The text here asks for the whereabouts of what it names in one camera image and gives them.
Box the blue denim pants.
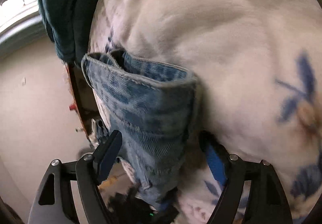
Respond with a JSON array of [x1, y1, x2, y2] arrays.
[[81, 48, 200, 211]]

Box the white floral blanket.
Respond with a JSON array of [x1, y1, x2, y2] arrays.
[[88, 0, 322, 224]]

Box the window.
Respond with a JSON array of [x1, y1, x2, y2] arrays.
[[0, 0, 46, 56]]

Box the dark teal cloth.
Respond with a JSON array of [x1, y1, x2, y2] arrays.
[[37, 0, 105, 64]]

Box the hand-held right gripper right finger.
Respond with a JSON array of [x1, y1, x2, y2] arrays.
[[198, 131, 294, 224]]

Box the brown wooden bed frame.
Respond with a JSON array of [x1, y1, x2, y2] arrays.
[[65, 61, 101, 144]]

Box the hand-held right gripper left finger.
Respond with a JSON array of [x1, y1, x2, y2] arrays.
[[28, 130, 123, 224]]

